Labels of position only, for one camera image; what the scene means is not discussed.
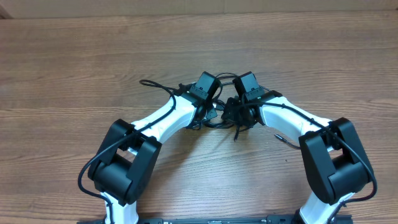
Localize black micro USB cable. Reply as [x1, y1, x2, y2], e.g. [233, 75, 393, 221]
[192, 93, 249, 142]

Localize black USB-A cable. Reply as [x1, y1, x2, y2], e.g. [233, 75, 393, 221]
[189, 72, 246, 130]

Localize thin black cable silver plugs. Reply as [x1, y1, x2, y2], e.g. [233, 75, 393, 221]
[217, 81, 302, 151]

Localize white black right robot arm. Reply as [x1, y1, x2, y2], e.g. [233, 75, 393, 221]
[221, 90, 377, 223]

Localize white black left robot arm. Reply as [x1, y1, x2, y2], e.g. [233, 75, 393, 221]
[78, 82, 220, 223]

